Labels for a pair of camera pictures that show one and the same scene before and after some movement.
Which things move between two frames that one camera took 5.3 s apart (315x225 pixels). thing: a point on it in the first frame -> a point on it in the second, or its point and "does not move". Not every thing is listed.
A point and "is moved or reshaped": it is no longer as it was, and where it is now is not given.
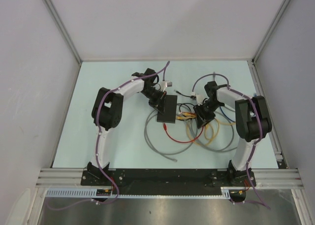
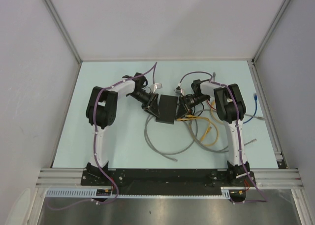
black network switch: (169, 114) does not move
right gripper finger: (201, 122) -> (182, 110)
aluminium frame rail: (71, 177) does not move
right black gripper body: (205, 111) -> (190, 102)
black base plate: (167, 181) does not move
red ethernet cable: (165, 128) is moved or reshaped
